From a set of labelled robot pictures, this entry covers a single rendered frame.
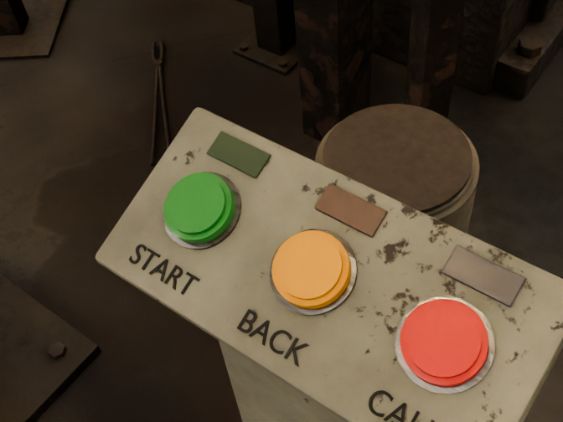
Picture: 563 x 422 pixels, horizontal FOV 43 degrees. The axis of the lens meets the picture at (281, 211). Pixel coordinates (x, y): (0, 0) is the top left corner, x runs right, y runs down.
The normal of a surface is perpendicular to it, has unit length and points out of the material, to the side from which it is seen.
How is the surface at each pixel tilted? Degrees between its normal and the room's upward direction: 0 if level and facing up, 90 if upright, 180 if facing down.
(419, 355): 20
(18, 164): 0
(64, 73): 0
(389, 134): 0
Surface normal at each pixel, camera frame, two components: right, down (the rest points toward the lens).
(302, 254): -0.27, -0.36
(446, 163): -0.07, -0.62
